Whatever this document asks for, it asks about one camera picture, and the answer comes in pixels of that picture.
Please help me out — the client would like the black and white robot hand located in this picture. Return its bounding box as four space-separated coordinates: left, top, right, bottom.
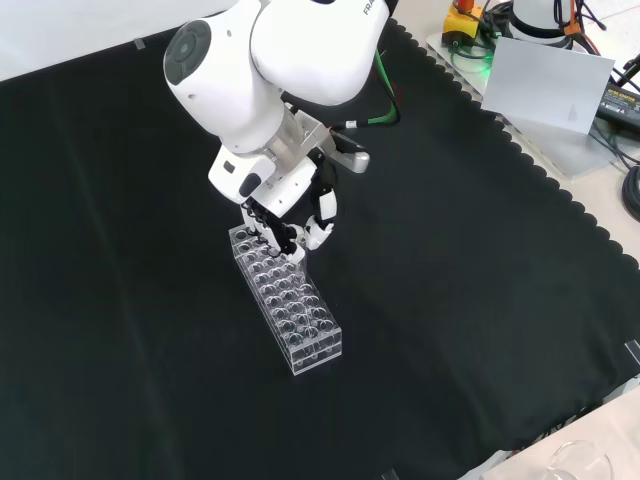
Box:
207 147 341 265

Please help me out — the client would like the clear plastic test tube rack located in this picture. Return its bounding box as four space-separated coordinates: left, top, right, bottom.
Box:
228 224 345 377

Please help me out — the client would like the black bench cloth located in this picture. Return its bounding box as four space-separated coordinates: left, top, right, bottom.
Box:
0 17 640 480

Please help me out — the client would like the yellow stop button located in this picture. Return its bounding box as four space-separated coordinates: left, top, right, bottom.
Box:
444 0 487 42

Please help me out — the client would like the black power adapter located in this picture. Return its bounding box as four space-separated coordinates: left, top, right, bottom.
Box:
594 82 640 127

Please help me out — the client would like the clear glass beaker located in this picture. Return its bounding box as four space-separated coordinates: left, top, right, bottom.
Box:
542 439 614 480

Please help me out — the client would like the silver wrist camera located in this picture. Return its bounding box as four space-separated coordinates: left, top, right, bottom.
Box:
327 134 372 175

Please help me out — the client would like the thin green cable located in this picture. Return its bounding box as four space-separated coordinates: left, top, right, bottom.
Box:
448 38 495 77

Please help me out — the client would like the grey metal base plate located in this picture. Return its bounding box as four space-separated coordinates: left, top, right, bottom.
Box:
424 29 629 179

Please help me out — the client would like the orange cable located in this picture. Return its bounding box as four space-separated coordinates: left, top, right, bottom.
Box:
563 0 604 54

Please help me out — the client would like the coiled black cable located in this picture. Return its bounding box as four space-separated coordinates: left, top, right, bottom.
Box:
619 164 640 222

